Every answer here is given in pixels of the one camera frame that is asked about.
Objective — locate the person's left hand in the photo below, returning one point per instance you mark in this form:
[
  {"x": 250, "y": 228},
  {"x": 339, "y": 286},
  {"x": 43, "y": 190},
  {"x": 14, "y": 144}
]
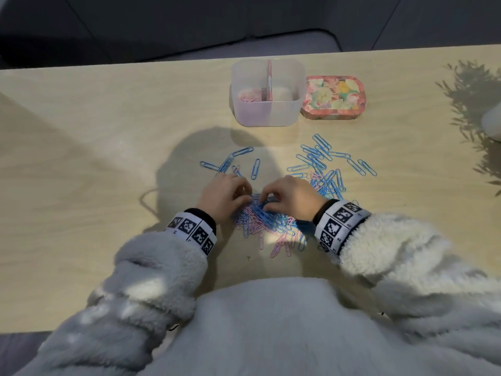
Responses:
[{"x": 221, "y": 197}]

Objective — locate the person's right hand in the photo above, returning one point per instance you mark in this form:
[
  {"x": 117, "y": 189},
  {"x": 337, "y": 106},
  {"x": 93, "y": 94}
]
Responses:
[{"x": 295, "y": 197}]

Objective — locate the cluster of blue paper clips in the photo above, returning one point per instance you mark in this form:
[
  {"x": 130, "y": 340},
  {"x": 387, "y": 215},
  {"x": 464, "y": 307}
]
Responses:
[
  {"x": 319, "y": 158},
  {"x": 225, "y": 164}
]

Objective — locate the translucent divided plastic box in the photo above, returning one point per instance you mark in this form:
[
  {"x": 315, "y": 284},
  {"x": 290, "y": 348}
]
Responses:
[{"x": 270, "y": 113}]

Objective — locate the heap of pink paper clips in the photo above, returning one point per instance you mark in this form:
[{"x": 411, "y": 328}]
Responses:
[{"x": 250, "y": 97}]

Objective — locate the person's right forearm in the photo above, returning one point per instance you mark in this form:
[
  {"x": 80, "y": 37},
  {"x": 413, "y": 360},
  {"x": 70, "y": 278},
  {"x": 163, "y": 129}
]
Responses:
[{"x": 422, "y": 270}]

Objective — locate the person's left forearm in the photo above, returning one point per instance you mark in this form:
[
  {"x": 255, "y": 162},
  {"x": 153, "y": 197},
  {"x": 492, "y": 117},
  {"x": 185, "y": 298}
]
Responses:
[{"x": 137, "y": 293}]

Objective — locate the person's white fleece torso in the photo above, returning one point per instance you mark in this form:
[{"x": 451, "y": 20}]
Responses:
[{"x": 293, "y": 332}]

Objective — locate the left wrist marker band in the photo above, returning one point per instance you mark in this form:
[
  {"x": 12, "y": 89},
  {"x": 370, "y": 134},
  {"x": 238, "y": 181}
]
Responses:
[{"x": 191, "y": 229}]

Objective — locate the wrist marker band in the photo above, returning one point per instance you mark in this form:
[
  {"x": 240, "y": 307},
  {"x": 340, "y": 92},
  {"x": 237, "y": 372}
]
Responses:
[
  {"x": 336, "y": 225},
  {"x": 191, "y": 229}
]

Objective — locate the right wrist marker band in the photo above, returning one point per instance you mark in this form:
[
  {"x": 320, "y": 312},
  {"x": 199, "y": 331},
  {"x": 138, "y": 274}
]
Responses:
[{"x": 336, "y": 225}]

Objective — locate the pink floral tin lid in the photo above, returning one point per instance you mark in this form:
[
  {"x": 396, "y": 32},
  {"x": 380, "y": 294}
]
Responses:
[{"x": 332, "y": 95}]

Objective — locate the grey high-back sofa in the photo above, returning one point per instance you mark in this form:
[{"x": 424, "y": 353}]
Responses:
[{"x": 254, "y": 43}]

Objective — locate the green plant in white pot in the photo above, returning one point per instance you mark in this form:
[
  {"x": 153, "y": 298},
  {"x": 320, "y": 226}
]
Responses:
[{"x": 493, "y": 123}]

